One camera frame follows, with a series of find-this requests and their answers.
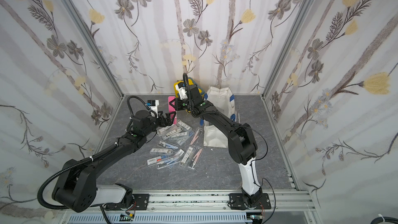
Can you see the pink plastic case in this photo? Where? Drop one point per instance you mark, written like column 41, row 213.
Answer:
column 171, row 106

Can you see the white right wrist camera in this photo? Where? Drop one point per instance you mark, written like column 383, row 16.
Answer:
column 181, row 90

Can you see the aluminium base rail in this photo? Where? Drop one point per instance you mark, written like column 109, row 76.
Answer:
column 204, row 207

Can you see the yellow lidded storage box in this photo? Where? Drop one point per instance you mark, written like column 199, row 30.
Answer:
column 190, row 82

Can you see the clear case label top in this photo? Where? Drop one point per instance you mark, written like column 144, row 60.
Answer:
column 164, row 130

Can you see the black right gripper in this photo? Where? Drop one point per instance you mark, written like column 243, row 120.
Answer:
column 182, row 103

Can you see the clear case red mark label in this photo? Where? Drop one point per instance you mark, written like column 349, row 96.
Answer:
column 155, row 160

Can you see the clear case white barcode label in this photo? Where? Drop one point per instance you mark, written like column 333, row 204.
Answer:
column 187, row 156

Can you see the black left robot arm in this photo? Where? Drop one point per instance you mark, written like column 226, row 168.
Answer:
column 75, row 186

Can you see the clear case pink compass upper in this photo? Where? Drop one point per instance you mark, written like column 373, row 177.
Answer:
column 197, row 134

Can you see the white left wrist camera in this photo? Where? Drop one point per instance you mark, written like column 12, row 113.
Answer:
column 153, row 105

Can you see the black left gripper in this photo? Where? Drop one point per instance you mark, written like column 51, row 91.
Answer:
column 168, row 122

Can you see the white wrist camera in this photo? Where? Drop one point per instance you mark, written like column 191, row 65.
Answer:
column 153, row 105
column 181, row 90

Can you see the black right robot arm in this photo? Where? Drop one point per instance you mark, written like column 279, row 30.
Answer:
column 242, row 145

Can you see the white canvas bag blue handles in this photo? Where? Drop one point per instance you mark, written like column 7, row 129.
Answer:
column 223, row 100

